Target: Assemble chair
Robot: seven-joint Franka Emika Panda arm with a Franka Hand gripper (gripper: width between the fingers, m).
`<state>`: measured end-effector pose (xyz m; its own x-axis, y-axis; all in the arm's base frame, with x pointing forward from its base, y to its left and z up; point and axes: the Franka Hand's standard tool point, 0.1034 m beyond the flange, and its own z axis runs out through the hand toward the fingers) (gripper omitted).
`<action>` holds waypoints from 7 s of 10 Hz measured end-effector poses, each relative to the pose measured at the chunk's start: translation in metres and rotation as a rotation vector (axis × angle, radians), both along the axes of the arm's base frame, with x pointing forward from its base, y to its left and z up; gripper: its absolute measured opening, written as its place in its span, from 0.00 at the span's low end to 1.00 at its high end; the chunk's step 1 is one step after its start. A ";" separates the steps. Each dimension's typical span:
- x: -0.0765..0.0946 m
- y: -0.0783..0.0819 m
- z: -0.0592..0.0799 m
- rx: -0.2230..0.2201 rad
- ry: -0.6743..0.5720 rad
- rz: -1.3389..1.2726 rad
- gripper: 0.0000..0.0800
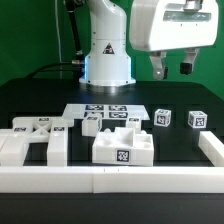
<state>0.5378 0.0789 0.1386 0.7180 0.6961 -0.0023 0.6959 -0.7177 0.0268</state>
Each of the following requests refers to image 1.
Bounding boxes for white fence bar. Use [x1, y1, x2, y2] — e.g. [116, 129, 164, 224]
[0, 166, 224, 193]
[198, 131, 224, 167]

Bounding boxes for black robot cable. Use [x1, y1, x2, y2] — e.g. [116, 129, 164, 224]
[25, 0, 86, 80]

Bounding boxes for white front fence bar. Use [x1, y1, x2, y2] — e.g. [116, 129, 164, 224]
[0, 166, 224, 193]

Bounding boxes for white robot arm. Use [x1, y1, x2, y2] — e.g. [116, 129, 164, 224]
[79, 0, 219, 93]

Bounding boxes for white marker base plate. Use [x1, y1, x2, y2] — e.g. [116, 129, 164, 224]
[63, 104, 150, 120]

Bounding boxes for white thin cable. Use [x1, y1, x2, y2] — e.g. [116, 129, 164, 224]
[54, 0, 64, 80]

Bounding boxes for white chair seat part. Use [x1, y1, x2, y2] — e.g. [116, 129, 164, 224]
[92, 127, 154, 166]

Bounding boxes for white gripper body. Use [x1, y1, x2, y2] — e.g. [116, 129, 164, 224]
[129, 0, 219, 52]

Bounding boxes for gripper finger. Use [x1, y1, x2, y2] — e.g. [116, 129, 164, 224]
[150, 51, 168, 80]
[180, 48, 200, 75]

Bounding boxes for white chair back frame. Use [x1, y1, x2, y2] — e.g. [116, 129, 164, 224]
[0, 117, 74, 167]

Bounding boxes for white right fence bar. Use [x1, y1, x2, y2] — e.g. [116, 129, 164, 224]
[198, 131, 224, 167]

